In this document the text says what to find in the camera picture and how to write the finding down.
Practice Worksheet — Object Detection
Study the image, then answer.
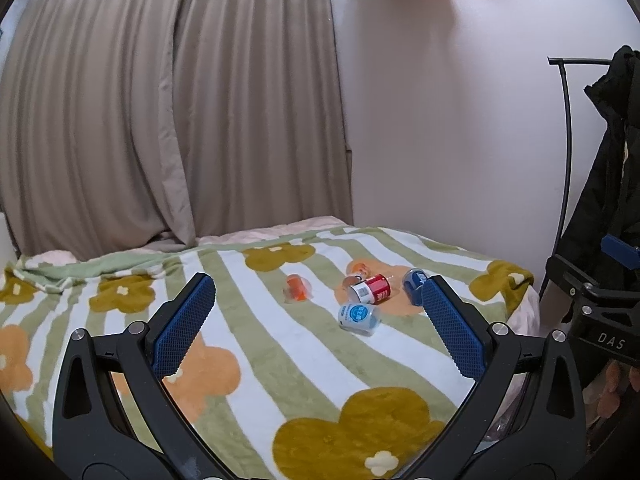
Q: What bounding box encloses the red label plastic cup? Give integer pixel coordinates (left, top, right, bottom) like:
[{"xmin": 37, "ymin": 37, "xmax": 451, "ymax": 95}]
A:
[{"xmin": 347, "ymin": 274, "xmax": 392, "ymax": 304}]

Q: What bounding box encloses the dark blue label plastic cup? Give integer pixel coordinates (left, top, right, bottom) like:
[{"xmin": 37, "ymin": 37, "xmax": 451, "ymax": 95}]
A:
[{"xmin": 402, "ymin": 268, "xmax": 428, "ymax": 307}]

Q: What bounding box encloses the light blue label plastic cup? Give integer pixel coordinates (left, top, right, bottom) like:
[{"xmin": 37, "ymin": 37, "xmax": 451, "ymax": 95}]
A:
[{"xmin": 337, "ymin": 302, "xmax": 381, "ymax": 337}]

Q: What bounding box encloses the small orange plastic cup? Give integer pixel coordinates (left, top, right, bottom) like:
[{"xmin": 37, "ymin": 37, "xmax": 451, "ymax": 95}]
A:
[{"xmin": 283, "ymin": 274, "xmax": 312, "ymax": 302}]

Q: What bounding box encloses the orange label clear plastic cup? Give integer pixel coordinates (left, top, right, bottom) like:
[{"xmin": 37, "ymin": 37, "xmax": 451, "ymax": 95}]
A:
[{"xmin": 342, "ymin": 259, "xmax": 384, "ymax": 288}]

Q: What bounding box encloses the black hanging jacket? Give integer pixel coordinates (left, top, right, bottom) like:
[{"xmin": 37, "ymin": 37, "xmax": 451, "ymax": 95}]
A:
[{"xmin": 558, "ymin": 46, "xmax": 639, "ymax": 290}]

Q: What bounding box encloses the black clothes rack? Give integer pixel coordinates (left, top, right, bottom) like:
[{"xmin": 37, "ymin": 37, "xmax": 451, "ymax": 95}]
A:
[{"xmin": 538, "ymin": 55, "xmax": 614, "ymax": 306}]

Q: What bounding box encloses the floral striped blanket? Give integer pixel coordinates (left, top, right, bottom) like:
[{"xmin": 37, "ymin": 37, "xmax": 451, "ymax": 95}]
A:
[{"xmin": 1, "ymin": 226, "xmax": 539, "ymax": 479}]

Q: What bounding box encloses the beige curtain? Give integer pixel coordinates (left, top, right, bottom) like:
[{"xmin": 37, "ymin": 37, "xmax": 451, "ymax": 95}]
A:
[{"xmin": 1, "ymin": 0, "xmax": 352, "ymax": 259}]

